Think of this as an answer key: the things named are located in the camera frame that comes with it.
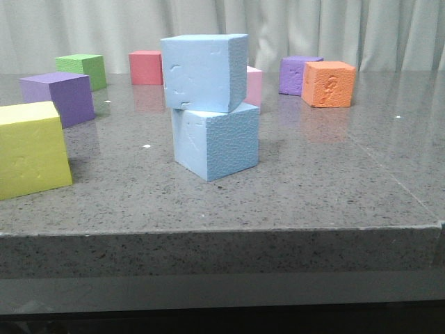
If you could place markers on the textured light blue foam block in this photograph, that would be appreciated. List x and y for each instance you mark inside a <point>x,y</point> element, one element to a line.
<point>213,145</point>

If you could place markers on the smooth light blue foam block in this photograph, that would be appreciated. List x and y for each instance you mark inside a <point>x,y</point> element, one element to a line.
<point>205,72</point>

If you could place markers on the pink foam block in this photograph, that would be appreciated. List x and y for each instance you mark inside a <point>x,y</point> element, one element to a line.
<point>254,86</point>

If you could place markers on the purple foam block right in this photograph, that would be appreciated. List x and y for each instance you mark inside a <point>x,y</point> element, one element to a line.
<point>291,73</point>

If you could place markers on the purple foam block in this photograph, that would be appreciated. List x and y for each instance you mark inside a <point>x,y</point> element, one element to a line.
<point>291,73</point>
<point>70,92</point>

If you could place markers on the red foam block left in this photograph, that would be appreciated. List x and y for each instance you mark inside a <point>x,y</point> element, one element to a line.
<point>146,67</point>

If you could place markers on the textured orange foam block right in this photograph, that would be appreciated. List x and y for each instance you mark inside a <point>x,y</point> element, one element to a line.
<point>328,84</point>

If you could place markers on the green foam block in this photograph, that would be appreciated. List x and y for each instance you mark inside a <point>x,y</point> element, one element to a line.
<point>88,64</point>

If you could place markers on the purple foam block left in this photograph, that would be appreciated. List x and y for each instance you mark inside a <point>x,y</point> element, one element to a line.
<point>70,92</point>

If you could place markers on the yellow foam block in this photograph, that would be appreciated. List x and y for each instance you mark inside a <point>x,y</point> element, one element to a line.
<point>33,150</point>

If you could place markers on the white curtain backdrop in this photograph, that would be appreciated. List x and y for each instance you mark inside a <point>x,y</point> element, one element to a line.
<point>371,35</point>

